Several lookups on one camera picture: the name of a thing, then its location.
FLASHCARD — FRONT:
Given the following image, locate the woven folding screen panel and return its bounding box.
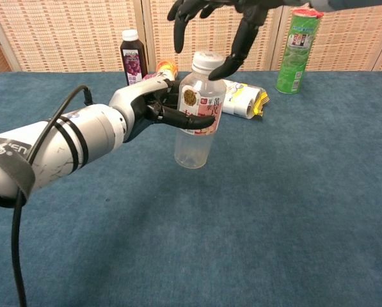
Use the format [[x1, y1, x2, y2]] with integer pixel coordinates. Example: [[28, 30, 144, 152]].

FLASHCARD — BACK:
[[141, 0, 286, 72], [270, 0, 382, 72], [0, 0, 147, 74]]

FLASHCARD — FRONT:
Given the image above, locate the white plastic bottle cap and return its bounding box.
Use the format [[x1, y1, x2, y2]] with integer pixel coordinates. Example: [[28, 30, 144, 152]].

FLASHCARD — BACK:
[[191, 51, 226, 74]]

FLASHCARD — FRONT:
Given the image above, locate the purple grape juice bottle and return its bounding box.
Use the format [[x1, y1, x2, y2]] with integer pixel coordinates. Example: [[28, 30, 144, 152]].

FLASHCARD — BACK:
[[120, 29, 148, 91]]

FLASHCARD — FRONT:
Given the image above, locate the black cable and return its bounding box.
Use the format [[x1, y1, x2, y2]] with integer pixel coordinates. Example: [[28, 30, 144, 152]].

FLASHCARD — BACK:
[[11, 84, 93, 307]]

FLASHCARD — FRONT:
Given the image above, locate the orange drink bottle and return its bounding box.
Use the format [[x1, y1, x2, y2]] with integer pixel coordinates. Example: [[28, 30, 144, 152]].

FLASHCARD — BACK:
[[155, 59, 179, 81]]

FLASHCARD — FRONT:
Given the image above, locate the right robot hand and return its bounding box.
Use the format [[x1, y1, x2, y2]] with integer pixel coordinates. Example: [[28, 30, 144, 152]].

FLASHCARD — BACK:
[[167, 0, 306, 81]]

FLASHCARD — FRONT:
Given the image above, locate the clear plastic water bottle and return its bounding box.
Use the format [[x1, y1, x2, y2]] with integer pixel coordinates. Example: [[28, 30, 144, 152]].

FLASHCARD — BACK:
[[173, 68, 227, 169]]

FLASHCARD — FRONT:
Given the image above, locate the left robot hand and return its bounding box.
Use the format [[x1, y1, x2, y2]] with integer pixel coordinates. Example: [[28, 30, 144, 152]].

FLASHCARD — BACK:
[[108, 76, 216, 144]]

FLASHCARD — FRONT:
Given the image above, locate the green chips can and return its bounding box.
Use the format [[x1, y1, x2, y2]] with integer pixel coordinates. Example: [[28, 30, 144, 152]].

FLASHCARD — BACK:
[[275, 8, 325, 95]]

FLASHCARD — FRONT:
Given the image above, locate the yellow white snack bag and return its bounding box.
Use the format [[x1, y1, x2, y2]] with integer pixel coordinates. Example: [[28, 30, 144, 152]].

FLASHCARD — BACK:
[[221, 79, 270, 121]]

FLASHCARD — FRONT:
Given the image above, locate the grey velcro strap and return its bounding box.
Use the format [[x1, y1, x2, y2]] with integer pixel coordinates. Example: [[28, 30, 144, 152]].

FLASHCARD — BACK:
[[0, 134, 36, 201]]

